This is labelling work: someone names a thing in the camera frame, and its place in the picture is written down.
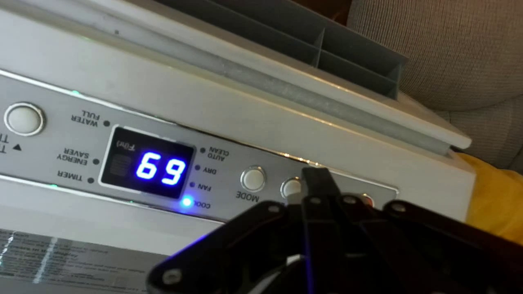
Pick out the beige ribbed armchair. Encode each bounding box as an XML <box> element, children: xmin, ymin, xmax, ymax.
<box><xmin>344</xmin><ymin>0</ymin><xmax>523</xmax><ymax>170</ymax></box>

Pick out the white portable air conditioner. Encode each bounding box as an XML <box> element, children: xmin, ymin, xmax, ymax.
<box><xmin>0</xmin><ymin>0</ymin><xmax>475</xmax><ymax>294</ymax></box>

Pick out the yellow cloth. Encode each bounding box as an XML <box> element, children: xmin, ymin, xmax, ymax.
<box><xmin>456</xmin><ymin>152</ymin><xmax>523</xmax><ymax>247</ymax></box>

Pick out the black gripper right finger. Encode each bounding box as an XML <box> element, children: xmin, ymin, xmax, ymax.
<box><xmin>333</xmin><ymin>190</ymin><xmax>523</xmax><ymax>294</ymax></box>

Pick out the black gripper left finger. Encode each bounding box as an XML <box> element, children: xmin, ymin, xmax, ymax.
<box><xmin>145</xmin><ymin>165</ymin><xmax>336</xmax><ymax>294</ymax></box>

